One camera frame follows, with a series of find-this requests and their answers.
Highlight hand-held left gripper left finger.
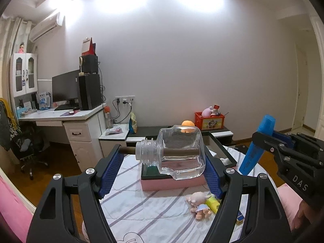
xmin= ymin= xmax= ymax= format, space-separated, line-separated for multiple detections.
xmin=27 ymin=144 xmax=124 ymax=243

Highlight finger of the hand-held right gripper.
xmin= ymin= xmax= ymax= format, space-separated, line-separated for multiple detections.
xmin=272 ymin=130 xmax=298 ymax=148
xmin=251 ymin=130 xmax=292 ymax=158

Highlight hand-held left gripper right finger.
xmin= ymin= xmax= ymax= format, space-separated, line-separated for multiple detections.
xmin=202 ymin=147 xmax=292 ymax=243

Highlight blue highlighter marker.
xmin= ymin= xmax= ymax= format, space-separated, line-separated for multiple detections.
xmin=239 ymin=115 xmax=276 ymax=176

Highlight pink box with black rim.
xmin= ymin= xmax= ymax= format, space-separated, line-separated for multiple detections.
xmin=140 ymin=132 xmax=240 ymax=191

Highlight clear glass bottle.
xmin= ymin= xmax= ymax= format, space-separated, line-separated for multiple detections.
xmin=135 ymin=125 xmax=207 ymax=181

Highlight person's right hand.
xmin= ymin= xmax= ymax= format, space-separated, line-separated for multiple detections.
xmin=291 ymin=199 xmax=313 ymax=232

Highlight baby doll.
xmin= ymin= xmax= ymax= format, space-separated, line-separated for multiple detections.
xmin=185 ymin=192 xmax=212 ymax=221

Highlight white nightstand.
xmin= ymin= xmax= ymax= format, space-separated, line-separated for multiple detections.
xmin=99 ymin=124 xmax=132 ymax=159

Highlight white desk with drawers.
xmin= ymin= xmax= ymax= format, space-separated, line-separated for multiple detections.
xmin=18 ymin=104 xmax=107 ymax=170

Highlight cream door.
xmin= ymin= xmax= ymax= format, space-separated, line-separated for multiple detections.
xmin=291 ymin=43 xmax=309 ymax=130

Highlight blue yellow snack bag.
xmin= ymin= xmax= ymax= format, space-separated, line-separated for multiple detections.
xmin=129 ymin=111 xmax=137 ymax=134

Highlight water bottle with orange cap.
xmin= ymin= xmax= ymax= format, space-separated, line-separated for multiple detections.
xmin=104 ymin=106 xmax=113 ymax=129

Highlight black white low cabinet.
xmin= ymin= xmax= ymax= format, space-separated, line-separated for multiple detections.
xmin=127 ymin=125 xmax=234 ymax=148

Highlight red toy crate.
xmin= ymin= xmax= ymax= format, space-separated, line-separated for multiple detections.
xmin=194 ymin=111 xmax=226 ymax=131

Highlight white striped quilt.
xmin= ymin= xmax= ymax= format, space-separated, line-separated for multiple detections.
xmin=82 ymin=147 xmax=279 ymax=243

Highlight orange plush toy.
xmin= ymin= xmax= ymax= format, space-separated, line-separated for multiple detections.
xmin=181 ymin=120 xmax=196 ymax=133

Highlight black computer tower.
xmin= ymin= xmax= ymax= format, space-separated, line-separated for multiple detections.
xmin=78 ymin=74 xmax=102 ymax=110

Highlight black office chair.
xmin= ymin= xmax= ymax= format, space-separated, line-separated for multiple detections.
xmin=10 ymin=125 xmax=50 ymax=180

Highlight black computer monitor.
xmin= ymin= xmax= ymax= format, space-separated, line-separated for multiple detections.
xmin=52 ymin=69 xmax=80 ymax=105

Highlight pink blanket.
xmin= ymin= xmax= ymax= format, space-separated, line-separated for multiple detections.
xmin=0 ymin=176 xmax=34 ymax=243

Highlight black speaker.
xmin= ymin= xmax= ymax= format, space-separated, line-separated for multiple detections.
xmin=79 ymin=55 xmax=99 ymax=74

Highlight hanging dark clothes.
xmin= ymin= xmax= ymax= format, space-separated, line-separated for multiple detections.
xmin=0 ymin=97 xmax=19 ymax=150

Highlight red desk calendar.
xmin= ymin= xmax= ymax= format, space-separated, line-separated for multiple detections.
xmin=82 ymin=37 xmax=97 ymax=56

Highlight white glass-door cabinet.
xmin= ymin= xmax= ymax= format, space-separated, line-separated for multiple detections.
xmin=10 ymin=53 xmax=38 ymax=98

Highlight white air conditioner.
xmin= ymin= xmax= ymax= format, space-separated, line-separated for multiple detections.
xmin=29 ymin=13 xmax=64 ymax=42

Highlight black power cable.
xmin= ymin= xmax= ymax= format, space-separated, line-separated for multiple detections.
xmin=113 ymin=99 xmax=133 ymax=124

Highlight white wall outlet strip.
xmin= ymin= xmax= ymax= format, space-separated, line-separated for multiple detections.
xmin=115 ymin=96 xmax=135 ymax=104

